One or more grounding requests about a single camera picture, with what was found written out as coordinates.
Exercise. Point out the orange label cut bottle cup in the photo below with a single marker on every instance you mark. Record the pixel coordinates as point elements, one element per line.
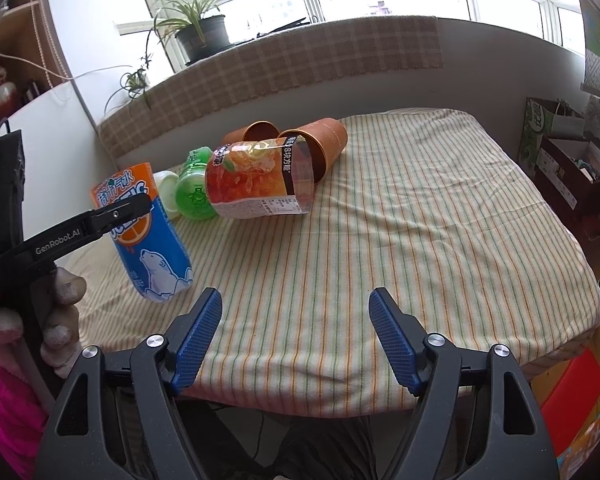
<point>245,180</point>

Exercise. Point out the small hanging spider plant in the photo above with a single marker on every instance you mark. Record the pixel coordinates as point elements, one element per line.
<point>135,81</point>

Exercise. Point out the brown paper cup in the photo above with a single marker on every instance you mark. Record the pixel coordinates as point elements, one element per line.
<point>325,137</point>
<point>237,135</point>

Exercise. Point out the potted spider plant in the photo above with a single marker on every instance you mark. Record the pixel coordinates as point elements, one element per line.
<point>205,35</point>

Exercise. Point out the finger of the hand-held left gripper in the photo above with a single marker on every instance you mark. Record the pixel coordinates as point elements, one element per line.
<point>117,216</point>

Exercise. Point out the person's left hand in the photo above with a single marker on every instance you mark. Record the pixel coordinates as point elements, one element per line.
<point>62,330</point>

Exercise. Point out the dark flat object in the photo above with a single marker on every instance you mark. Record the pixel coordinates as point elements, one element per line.
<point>285,26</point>

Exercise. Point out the red orange cardboard box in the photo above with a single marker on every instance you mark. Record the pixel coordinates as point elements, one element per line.
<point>580,400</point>

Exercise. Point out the striped tablecloth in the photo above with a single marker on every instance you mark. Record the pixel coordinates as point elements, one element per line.
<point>380,230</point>

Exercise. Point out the small white cup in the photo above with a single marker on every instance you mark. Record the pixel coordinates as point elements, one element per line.
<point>166,190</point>

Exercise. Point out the green bottle behind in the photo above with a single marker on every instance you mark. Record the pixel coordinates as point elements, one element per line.
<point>195,195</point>

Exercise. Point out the green paper bag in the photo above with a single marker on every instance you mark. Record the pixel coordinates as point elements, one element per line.
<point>535,130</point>

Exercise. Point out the white cabinet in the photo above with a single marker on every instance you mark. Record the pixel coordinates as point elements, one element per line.
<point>55,150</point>

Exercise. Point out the red jar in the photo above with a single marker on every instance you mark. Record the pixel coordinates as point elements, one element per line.
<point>2,100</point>

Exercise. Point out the plaid beige cloth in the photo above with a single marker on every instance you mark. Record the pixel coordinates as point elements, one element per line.
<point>280,70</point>

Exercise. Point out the person's leg dark trousers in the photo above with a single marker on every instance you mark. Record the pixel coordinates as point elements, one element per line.
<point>330,450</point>

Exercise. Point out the dark cardboard box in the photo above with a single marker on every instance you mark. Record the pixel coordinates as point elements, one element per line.
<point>560,180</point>

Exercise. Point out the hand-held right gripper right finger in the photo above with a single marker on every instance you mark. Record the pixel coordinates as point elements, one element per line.
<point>392,340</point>

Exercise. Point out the blue orange cut bottle cup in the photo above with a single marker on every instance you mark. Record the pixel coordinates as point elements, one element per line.
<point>152,255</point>

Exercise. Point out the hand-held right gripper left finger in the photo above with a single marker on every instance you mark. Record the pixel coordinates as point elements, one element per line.
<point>200,335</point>

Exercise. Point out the wooden bookshelf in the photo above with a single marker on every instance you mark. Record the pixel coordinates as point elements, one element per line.
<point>30,25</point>

